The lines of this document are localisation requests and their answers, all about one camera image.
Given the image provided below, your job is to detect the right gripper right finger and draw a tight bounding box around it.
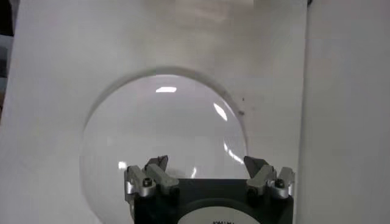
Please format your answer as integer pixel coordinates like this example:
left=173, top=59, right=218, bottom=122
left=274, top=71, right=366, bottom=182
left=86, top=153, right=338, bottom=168
left=243, top=155, right=296, bottom=200

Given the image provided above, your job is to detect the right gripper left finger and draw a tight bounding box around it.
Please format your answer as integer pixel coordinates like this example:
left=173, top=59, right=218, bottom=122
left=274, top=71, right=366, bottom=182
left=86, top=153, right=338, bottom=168
left=124, top=155, right=180, bottom=203

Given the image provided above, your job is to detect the white round plate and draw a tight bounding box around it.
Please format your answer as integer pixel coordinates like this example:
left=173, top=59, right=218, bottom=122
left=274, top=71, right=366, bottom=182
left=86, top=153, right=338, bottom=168
left=79, top=74, right=248, bottom=224

